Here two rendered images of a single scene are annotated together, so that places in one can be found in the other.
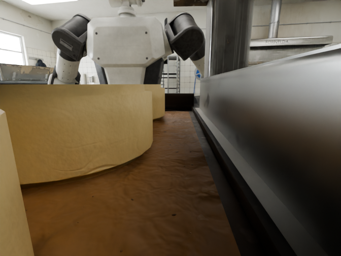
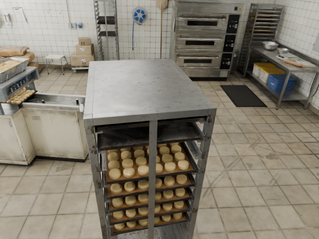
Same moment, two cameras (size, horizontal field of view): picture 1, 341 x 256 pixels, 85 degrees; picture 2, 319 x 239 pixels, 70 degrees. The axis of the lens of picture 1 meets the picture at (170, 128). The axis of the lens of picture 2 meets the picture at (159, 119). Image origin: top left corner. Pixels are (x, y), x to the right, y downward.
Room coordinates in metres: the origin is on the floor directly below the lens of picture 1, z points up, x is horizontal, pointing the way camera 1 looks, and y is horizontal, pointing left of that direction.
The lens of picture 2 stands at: (-1.13, 0.38, 2.22)
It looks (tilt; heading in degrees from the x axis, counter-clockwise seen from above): 31 degrees down; 344
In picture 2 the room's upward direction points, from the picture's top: 2 degrees clockwise
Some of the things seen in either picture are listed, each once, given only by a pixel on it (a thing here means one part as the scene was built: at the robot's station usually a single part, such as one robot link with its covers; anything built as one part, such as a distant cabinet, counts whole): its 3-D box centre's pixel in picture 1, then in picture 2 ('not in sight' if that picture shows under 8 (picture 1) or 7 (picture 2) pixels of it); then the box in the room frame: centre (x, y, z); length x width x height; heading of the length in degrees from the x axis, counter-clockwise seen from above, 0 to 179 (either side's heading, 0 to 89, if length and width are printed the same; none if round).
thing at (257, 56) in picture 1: (269, 90); (202, 38); (4.40, -2.29, 1.01); 1.56 x 1.20 x 2.01; 79
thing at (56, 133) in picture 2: not in sight; (60, 129); (1.72, 0.95, 0.45); 0.70 x 0.34 x 0.90; 70
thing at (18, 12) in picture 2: not in sight; (20, 15); (5.89, 2.11, 1.37); 0.27 x 0.02 x 0.40; 79
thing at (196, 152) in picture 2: not in sight; (176, 117); (-0.14, 0.00, 1.59); 0.64 x 0.03 x 0.03; 178
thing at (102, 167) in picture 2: not in sight; (102, 124); (-0.12, 0.39, 1.59); 0.64 x 0.03 x 0.03; 178
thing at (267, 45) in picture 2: not in sight; (269, 46); (3.64, -3.73, 0.95); 0.39 x 0.39 x 0.14
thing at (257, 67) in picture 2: not in sight; (263, 69); (3.64, -3.75, 0.36); 0.47 x 0.39 x 0.26; 77
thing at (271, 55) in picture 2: not in sight; (276, 72); (3.10, -3.65, 0.49); 1.90 x 0.72 x 0.98; 169
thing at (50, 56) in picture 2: not in sight; (57, 63); (5.40, 1.38, 0.23); 0.45 x 0.45 x 0.46; 71
